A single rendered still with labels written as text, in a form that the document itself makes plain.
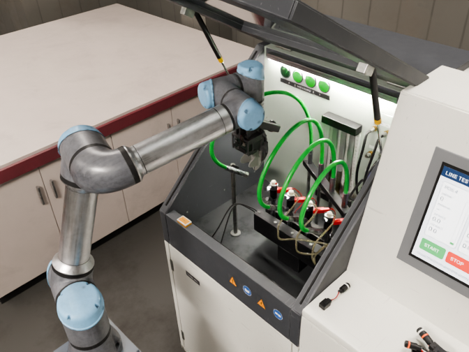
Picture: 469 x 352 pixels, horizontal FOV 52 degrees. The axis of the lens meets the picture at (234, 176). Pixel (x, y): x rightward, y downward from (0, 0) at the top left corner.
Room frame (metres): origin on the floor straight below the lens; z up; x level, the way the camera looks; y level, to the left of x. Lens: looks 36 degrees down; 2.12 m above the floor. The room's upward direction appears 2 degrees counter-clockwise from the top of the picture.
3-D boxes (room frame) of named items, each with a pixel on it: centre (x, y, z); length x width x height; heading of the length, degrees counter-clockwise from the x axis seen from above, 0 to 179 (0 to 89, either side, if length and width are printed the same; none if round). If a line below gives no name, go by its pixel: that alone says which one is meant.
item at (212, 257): (1.17, 0.04, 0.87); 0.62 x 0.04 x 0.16; 42
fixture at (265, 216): (1.24, -0.22, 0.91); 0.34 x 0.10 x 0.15; 42
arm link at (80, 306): (0.85, 0.43, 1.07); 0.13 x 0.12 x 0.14; 28
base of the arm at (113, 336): (0.84, 0.42, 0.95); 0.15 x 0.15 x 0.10
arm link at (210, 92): (1.19, 0.02, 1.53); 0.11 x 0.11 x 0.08; 28
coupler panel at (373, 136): (1.33, -0.49, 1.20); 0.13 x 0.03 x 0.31; 42
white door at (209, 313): (1.16, 0.05, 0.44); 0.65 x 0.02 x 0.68; 42
